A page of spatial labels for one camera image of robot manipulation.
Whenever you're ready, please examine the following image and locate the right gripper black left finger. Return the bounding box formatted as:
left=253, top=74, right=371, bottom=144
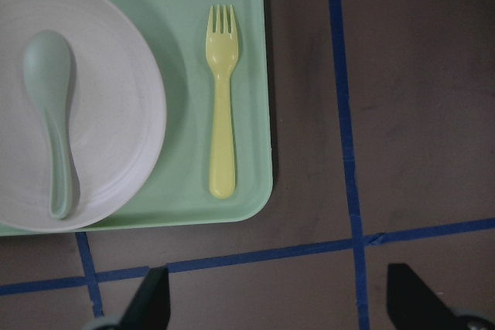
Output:
left=118, top=267, right=171, bottom=329

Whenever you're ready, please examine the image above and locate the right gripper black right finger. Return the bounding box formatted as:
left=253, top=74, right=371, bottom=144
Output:
left=387, top=264, right=468, bottom=329

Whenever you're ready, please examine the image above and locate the yellow plastic fork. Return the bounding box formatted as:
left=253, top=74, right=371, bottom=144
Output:
left=205, top=5, right=239, bottom=199

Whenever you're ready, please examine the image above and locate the grey-green plastic spoon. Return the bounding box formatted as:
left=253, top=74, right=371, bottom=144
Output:
left=22, top=30, right=74, bottom=219

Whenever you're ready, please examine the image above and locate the light green plastic tray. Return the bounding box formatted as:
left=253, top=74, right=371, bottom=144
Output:
left=0, top=0, right=275, bottom=236

